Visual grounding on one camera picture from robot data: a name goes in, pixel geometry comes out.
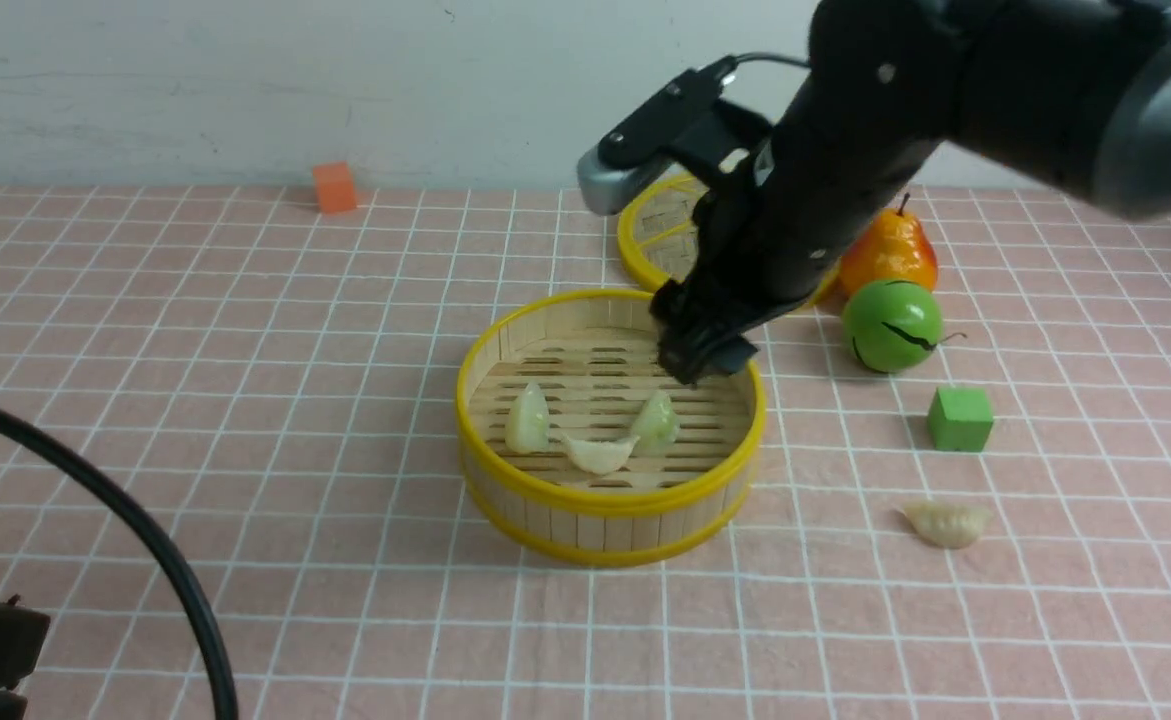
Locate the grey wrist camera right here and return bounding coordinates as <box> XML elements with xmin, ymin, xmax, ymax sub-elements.
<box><xmin>576</xmin><ymin>56</ymin><xmax>773</xmax><ymax>217</ymax></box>

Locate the green cube block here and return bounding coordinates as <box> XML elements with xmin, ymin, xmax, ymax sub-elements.
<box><xmin>927</xmin><ymin>386</ymin><xmax>995</xmax><ymax>454</ymax></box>

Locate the yellow bamboo steamer tray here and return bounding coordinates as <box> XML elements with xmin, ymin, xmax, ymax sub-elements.
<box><xmin>454</xmin><ymin>288</ymin><xmax>767</xmax><ymax>568</ymax></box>

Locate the green toy apple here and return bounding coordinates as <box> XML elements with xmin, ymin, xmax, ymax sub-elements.
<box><xmin>841</xmin><ymin>279</ymin><xmax>966</xmax><ymax>373</ymax></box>

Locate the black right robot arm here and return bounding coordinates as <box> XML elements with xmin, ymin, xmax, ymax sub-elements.
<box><xmin>652</xmin><ymin>1</ymin><xmax>1171</xmax><ymax>384</ymax></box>

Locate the orange yellow toy pear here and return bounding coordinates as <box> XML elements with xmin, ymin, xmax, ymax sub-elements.
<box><xmin>838</xmin><ymin>192</ymin><xmax>940</xmax><ymax>299</ymax></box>

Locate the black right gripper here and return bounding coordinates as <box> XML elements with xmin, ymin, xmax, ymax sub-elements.
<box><xmin>652</xmin><ymin>1</ymin><xmax>972</xmax><ymax>386</ymax></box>

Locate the pale green dumpling bottom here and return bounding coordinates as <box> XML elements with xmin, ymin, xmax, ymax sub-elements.
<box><xmin>504</xmin><ymin>382</ymin><xmax>550</xmax><ymax>455</ymax></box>

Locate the pale green dumpling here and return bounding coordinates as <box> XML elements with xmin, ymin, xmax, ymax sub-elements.
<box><xmin>504</xmin><ymin>382</ymin><xmax>550</xmax><ymax>455</ymax></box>
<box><xmin>629</xmin><ymin>389</ymin><xmax>682</xmax><ymax>457</ymax></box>

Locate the pink checkered tablecloth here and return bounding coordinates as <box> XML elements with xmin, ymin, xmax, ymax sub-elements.
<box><xmin>0</xmin><ymin>187</ymin><xmax>1171</xmax><ymax>719</ymax></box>

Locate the yellow woven steamer lid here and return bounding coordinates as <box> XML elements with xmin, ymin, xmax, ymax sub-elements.
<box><xmin>616</xmin><ymin>172</ymin><xmax>841</xmax><ymax>311</ymax></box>

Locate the cream dumpling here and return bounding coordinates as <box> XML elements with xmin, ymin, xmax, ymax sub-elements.
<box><xmin>561</xmin><ymin>436</ymin><xmax>639</xmax><ymax>476</ymax></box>
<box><xmin>900</xmin><ymin>500</ymin><xmax>992</xmax><ymax>550</ymax></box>

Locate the orange cube block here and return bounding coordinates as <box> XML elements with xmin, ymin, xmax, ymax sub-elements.
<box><xmin>311</xmin><ymin>162</ymin><xmax>358</xmax><ymax>215</ymax></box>

